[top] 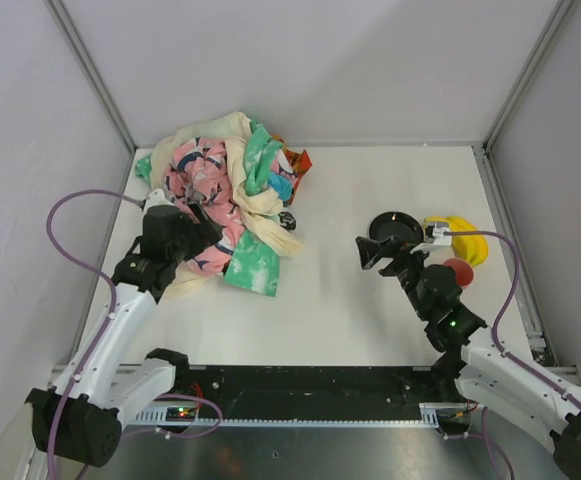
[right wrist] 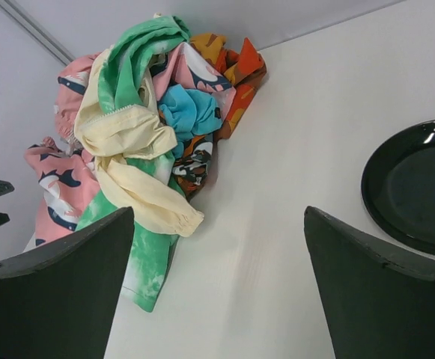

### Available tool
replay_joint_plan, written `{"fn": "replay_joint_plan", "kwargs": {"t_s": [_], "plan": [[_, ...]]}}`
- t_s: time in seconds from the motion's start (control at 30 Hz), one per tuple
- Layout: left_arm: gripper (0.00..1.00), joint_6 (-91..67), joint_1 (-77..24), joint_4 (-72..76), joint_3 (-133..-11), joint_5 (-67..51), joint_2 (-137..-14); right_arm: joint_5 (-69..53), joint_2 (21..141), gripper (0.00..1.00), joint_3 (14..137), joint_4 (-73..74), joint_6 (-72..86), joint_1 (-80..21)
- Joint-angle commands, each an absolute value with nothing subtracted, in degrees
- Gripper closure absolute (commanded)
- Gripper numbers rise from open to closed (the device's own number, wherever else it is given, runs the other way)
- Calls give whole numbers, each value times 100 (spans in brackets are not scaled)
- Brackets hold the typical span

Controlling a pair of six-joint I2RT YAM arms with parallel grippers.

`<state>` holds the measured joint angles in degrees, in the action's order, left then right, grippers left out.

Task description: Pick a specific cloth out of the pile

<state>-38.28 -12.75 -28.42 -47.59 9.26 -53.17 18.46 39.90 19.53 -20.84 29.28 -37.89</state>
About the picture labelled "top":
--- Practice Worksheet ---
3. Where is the cream cloth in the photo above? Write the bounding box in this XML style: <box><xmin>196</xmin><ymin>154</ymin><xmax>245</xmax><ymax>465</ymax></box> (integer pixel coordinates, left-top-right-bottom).
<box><xmin>149</xmin><ymin>110</ymin><xmax>306</xmax><ymax>300</ymax></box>

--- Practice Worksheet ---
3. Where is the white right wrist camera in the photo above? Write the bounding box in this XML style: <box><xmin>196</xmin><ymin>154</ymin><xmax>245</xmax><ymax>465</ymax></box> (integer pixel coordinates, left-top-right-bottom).
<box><xmin>410</xmin><ymin>221</ymin><xmax>452</xmax><ymax>254</ymax></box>

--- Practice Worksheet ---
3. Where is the orange red patterned cloth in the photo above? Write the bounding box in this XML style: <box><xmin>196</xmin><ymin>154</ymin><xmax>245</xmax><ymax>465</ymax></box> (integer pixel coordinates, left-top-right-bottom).
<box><xmin>284</xmin><ymin>149</ymin><xmax>312</xmax><ymax>205</ymax></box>

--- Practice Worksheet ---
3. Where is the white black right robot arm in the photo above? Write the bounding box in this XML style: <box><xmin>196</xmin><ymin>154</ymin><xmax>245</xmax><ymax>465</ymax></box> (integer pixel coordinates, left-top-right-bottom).
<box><xmin>355</xmin><ymin>237</ymin><xmax>581</xmax><ymax>479</ymax></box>

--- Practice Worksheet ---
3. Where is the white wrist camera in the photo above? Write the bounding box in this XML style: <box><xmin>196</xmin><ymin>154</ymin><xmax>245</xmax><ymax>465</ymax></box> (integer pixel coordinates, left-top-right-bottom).
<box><xmin>410</xmin><ymin>221</ymin><xmax>452</xmax><ymax>254</ymax></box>
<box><xmin>142</xmin><ymin>188</ymin><xmax>173</xmax><ymax>212</ymax></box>

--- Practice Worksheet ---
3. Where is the yellow banana bunch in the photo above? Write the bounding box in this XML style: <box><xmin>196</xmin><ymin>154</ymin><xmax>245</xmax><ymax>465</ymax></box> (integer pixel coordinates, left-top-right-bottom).
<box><xmin>424</xmin><ymin>216</ymin><xmax>489</xmax><ymax>267</ymax></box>

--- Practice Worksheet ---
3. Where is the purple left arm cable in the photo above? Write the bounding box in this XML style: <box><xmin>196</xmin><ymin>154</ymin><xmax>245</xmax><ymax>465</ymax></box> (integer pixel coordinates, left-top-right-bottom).
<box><xmin>44</xmin><ymin>187</ymin><xmax>223</xmax><ymax>480</ymax></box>

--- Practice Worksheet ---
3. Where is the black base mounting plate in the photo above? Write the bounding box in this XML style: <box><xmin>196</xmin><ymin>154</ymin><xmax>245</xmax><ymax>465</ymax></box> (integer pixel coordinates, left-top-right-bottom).
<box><xmin>172</xmin><ymin>365</ymin><xmax>466</xmax><ymax>414</ymax></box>

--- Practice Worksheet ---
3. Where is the grey slotted cable duct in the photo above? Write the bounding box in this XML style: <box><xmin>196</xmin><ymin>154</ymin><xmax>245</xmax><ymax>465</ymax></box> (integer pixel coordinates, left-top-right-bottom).
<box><xmin>130</xmin><ymin>402</ymin><xmax>475</xmax><ymax>429</ymax></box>

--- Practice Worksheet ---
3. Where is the blue cloth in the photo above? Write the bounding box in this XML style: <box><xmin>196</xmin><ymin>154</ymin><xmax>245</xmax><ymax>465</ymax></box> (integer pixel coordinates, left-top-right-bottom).
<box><xmin>268</xmin><ymin>172</ymin><xmax>293</xmax><ymax>202</ymax></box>

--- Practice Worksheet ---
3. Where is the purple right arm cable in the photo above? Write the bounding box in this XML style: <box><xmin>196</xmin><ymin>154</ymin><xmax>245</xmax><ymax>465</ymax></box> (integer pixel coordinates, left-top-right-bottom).
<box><xmin>441</xmin><ymin>229</ymin><xmax>523</xmax><ymax>353</ymax></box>

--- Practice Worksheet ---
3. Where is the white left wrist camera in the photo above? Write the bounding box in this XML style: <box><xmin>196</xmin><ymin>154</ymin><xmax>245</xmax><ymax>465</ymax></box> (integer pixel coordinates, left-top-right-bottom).
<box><xmin>142</xmin><ymin>188</ymin><xmax>173</xmax><ymax>212</ymax></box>

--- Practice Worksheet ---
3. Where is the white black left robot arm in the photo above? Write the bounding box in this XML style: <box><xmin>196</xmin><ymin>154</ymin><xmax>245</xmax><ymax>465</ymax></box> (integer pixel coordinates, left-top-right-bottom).
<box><xmin>26</xmin><ymin>202</ymin><xmax>221</xmax><ymax>478</ymax></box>

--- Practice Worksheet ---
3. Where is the red round object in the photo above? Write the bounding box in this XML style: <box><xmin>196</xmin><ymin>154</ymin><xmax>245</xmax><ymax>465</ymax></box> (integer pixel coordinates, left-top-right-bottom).
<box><xmin>443</xmin><ymin>258</ymin><xmax>474</xmax><ymax>289</ymax></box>

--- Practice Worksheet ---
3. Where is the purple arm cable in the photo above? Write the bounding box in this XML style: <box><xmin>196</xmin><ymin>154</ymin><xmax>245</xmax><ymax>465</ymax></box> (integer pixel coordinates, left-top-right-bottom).
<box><xmin>441</xmin><ymin>229</ymin><xmax>523</xmax><ymax>353</ymax></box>
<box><xmin>44</xmin><ymin>187</ymin><xmax>223</xmax><ymax>480</ymax></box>

